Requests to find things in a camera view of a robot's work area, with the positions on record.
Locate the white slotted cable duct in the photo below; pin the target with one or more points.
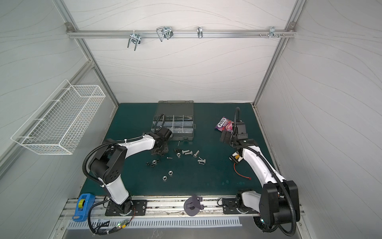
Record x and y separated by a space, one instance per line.
151 223

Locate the metal bracket with screws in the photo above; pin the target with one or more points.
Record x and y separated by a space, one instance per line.
273 33

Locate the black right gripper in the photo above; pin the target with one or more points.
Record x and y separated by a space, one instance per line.
226 136

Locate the metal u-bolt clamp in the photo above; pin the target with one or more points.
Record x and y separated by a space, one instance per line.
134 40
164 32

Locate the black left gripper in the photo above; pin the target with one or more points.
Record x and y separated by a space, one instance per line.
166 147

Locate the black round cap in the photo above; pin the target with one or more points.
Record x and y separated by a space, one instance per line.
192 206

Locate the purple Fox's candy bag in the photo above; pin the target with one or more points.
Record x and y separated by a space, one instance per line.
224 124

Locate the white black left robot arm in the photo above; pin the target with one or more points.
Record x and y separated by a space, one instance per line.
104 164

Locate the aluminium crossbar rail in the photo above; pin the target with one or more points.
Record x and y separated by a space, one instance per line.
178 34

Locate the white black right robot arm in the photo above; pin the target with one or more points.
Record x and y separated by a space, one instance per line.
278 201

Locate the white wire basket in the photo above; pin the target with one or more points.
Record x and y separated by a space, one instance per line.
58 125

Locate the blue tape dispenser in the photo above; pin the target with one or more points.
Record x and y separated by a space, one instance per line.
85 201

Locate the grey plastic organizer box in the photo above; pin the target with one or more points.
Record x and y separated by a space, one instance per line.
179 118

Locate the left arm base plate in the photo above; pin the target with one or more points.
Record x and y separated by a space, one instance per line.
136 207

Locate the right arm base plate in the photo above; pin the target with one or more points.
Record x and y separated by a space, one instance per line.
230 207

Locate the metal bracket clip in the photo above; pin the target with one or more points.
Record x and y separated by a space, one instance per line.
200 32

